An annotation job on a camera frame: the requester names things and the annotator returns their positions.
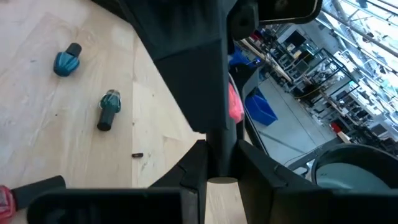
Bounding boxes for blue nail polish bottle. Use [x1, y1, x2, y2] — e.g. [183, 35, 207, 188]
[53, 42, 83, 78]

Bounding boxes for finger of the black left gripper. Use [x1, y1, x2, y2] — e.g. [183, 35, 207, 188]
[229, 1, 259, 41]
[91, 0, 239, 134]

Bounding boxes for green nail polish bottle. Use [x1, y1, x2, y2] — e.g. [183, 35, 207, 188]
[96, 89, 123, 132]

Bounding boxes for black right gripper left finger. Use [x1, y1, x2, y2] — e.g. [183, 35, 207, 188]
[27, 139, 208, 224]

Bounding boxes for blue plastic bin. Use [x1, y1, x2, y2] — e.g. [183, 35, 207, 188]
[244, 88, 279, 127]
[229, 45, 259, 68]

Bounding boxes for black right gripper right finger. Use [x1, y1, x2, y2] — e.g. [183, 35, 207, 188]
[237, 139, 398, 224]

